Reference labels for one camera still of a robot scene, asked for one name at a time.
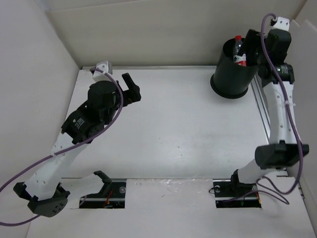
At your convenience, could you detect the clear bottle red label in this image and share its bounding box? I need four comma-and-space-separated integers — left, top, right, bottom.
232, 35, 247, 66

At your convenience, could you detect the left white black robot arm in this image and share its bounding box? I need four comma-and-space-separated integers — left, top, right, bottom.
13, 72, 141, 218

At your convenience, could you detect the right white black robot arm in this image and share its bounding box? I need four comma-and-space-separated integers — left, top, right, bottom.
229, 29, 309, 195

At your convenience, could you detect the black cylindrical bin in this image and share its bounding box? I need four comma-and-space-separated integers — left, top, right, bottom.
211, 38, 258, 99

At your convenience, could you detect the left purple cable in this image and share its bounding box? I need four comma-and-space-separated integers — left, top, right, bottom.
0, 68, 124, 227

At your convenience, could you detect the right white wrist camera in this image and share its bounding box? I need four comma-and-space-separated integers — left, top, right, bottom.
270, 17, 290, 32

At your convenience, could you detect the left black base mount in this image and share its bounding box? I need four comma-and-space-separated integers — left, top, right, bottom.
79, 171, 127, 209

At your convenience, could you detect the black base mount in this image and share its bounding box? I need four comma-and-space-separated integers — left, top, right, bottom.
79, 171, 127, 209
209, 178, 262, 208

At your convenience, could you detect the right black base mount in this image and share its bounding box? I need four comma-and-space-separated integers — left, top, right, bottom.
209, 178, 262, 208

